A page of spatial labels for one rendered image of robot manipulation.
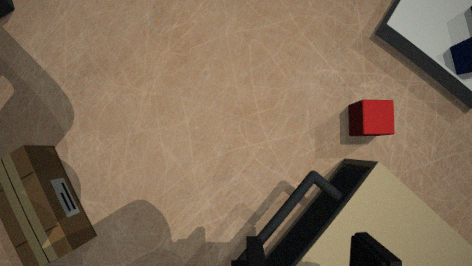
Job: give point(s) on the red block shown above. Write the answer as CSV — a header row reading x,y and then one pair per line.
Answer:
x,y
371,118

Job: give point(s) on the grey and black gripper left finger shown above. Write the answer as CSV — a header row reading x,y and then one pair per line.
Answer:
x,y
254,253

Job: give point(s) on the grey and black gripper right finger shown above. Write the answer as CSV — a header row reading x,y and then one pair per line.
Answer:
x,y
366,251

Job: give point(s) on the brown cardboard box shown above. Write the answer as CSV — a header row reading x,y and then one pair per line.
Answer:
x,y
39,207

